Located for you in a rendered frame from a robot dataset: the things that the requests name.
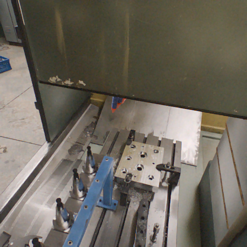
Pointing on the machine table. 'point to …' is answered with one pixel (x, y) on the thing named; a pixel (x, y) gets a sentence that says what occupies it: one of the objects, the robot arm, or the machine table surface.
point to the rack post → (108, 194)
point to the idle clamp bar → (142, 208)
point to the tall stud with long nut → (155, 232)
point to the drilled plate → (154, 183)
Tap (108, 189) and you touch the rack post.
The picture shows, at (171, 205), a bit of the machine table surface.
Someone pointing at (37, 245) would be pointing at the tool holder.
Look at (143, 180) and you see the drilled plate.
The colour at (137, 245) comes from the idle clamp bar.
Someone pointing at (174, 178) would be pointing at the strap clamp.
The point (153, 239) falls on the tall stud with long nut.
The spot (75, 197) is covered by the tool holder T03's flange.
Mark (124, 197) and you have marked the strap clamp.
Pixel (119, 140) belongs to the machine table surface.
